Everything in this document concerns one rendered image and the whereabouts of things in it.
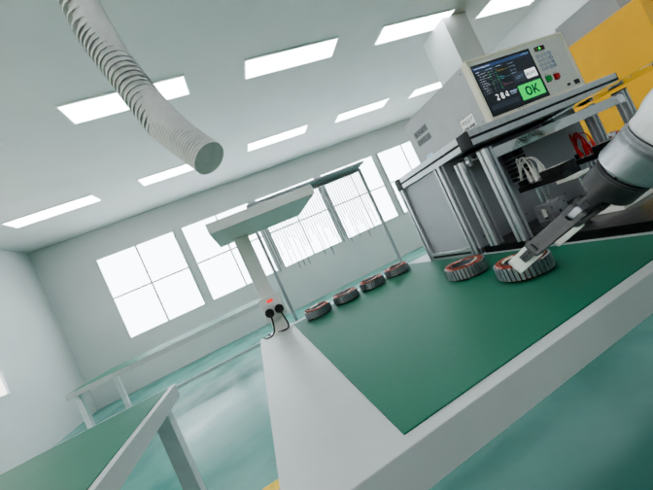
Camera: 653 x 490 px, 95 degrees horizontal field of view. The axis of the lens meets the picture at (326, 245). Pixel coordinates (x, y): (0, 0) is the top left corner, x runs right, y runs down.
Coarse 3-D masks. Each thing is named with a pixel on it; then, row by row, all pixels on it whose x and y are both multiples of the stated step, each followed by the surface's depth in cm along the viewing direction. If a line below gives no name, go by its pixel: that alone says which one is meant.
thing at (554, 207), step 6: (558, 198) 91; (564, 198) 92; (540, 204) 93; (546, 204) 90; (552, 204) 91; (558, 204) 91; (564, 204) 92; (534, 210) 94; (540, 210) 93; (552, 210) 90; (558, 210) 91; (540, 216) 94; (552, 216) 90; (540, 222) 94
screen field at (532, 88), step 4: (536, 80) 97; (540, 80) 97; (524, 84) 95; (528, 84) 95; (532, 84) 96; (536, 84) 96; (540, 84) 97; (520, 88) 94; (524, 88) 95; (528, 88) 95; (532, 88) 96; (536, 88) 96; (540, 88) 96; (544, 88) 97; (520, 92) 94; (524, 92) 95; (528, 92) 95; (532, 92) 95; (536, 92) 96; (540, 92) 96; (524, 96) 94; (528, 96) 95; (532, 96) 95; (524, 100) 94
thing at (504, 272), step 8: (512, 256) 68; (544, 256) 60; (552, 256) 61; (496, 264) 67; (504, 264) 65; (536, 264) 59; (544, 264) 59; (552, 264) 60; (496, 272) 66; (504, 272) 63; (512, 272) 62; (528, 272) 60; (536, 272) 60; (544, 272) 60; (504, 280) 64; (512, 280) 62; (520, 280) 62
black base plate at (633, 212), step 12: (636, 204) 70; (648, 204) 66; (600, 216) 74; (612, 216) 70; (624, 216) 66; (636, 216) 62; (648, 216) 60; (540, 228) 88; (588, 228) 68; (600, 228) 65; (612, 228) 63; (624, 228) 61; (636, 228) 59; (648, 228) 58; (504, 240) 93; (516, 240) 87; (576, 240) 71
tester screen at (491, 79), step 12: (504, 60) 94; (516, 60) 95; (528, 60) 97; (480, 72) 91; (492, 72) 92; (504, 72) 94; (516, 72) 95; (480, 84) 91; (492, 84) 92; (504, 84) 93; (516, 84) 94; (492, 96) 91; (516, 96) 94; (504, 108) 92
